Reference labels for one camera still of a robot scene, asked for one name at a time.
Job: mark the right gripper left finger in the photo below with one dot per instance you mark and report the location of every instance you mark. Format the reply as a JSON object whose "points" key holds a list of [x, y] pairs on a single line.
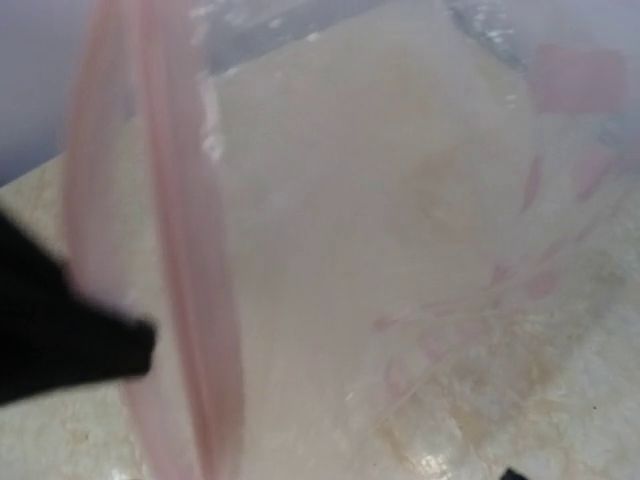
{"points": [[51, 337]]}

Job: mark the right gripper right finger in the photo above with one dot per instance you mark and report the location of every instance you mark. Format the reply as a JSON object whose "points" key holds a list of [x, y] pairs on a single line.
{"points": [[511, 473]]}

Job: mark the clear zip top bag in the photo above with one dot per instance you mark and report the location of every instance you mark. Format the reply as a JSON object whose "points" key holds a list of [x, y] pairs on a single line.
{"points": [[363, 228]]}

